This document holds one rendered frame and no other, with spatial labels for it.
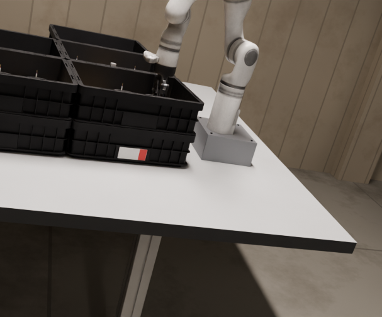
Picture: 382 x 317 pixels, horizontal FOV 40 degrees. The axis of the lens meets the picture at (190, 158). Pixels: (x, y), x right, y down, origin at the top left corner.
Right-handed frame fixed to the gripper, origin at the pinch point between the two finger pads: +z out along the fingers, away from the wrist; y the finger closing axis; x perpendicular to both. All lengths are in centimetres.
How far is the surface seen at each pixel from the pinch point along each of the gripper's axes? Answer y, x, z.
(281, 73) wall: 182, -131, 12
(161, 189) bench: -34.1, 0.6, 15.5
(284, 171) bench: -6, -52, 15
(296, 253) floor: 52, -110, 84
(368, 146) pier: 170, -217, 51
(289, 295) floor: 14, -88, 85
